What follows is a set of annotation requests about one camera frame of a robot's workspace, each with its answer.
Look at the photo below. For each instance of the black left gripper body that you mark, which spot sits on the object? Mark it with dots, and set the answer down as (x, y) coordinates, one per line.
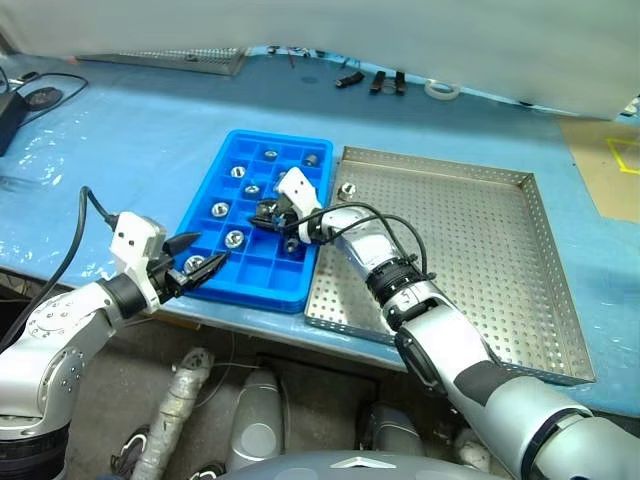
(165, 282)

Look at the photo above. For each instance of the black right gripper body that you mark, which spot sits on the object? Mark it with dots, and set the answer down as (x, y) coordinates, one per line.
(290, 225)

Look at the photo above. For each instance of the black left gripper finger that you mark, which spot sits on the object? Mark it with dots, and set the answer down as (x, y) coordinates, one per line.
(177, 245)
(200, 274)

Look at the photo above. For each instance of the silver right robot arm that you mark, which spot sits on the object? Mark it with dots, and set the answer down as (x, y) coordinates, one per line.
(450, 330)

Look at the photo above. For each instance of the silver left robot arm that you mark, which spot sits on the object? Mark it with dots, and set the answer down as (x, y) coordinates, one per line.
(55, 320)

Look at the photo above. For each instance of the blue compartment tray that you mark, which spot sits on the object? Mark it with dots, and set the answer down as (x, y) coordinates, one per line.
(260, 280)

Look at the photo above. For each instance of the long perforated steel tray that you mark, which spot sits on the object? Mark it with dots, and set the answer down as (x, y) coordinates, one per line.
(210, 60)

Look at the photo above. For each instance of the wrapped table leg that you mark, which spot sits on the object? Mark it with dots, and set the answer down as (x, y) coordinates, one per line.
(475, 450)
(175, 410)

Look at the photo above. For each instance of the small black part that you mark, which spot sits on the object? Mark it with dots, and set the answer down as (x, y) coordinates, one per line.
(378, 82)
(350, 80)
(399, 83)

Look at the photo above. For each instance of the grey robot leg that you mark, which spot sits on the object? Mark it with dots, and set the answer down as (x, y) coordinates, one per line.
(390, 430)
(257, 425)

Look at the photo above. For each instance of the black sneaker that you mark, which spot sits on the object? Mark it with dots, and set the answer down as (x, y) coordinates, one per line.
(130, 450)

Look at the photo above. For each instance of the white tape roll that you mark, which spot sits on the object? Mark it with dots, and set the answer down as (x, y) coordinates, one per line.
(430, 91)

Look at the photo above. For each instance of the white backdrop sheet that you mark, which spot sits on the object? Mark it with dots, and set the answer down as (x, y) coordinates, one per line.
(350, 30)

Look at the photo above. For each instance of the black round disc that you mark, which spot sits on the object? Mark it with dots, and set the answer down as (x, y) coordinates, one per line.
(44, 96)

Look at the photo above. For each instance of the black power adapter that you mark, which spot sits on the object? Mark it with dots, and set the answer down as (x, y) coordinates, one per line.
(10, 122)

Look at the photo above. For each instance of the grey robot torso front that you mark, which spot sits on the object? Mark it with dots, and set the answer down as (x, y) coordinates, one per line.
(350, 467)

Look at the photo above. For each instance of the brown cardboard sheet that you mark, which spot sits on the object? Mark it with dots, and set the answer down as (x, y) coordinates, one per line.
(600, 190)

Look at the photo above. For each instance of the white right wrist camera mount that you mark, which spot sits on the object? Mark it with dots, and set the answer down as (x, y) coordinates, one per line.
(300, 190)

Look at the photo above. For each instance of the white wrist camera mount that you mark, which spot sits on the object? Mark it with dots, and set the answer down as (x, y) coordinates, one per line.
(130, 232)
(300, 190)

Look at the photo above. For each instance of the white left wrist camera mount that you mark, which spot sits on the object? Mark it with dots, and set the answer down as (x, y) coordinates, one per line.
(130, 232)

